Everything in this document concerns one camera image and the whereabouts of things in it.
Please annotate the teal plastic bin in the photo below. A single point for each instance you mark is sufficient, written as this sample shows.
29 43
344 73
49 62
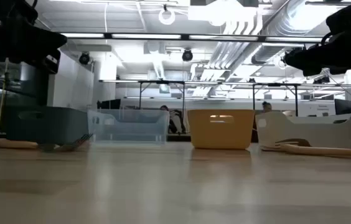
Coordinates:
48 124

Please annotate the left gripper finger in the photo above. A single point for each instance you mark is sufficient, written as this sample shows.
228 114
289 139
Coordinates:
41 43
52 62

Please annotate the long ceiling light strip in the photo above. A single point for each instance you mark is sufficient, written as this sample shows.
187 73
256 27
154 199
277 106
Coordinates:
146 36

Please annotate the black computer monitor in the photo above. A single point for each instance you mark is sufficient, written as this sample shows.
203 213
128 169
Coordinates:
110 104
343 106

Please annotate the yellow plastic bin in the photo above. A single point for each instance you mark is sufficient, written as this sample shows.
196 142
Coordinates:
220 133

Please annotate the silver ventilation duct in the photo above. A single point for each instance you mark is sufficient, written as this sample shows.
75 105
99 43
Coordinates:
287 18

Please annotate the black aluminium table frame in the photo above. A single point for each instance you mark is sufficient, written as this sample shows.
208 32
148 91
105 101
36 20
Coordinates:
178 137

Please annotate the black metal frame rig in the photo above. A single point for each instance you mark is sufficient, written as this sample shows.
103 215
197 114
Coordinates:
296 99
183 93

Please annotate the white plastic bin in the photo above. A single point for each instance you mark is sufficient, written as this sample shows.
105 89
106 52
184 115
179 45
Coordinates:
318 130

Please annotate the black ceiling camera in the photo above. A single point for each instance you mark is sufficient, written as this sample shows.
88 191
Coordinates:
84 58
321 80
187 55

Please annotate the person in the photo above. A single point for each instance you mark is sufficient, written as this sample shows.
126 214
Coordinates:
164 108
266 106

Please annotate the clear plastic bin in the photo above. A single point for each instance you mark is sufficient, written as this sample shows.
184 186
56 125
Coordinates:
129 127

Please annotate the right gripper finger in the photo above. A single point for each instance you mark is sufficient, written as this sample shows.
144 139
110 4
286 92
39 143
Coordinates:
298 68
315 56

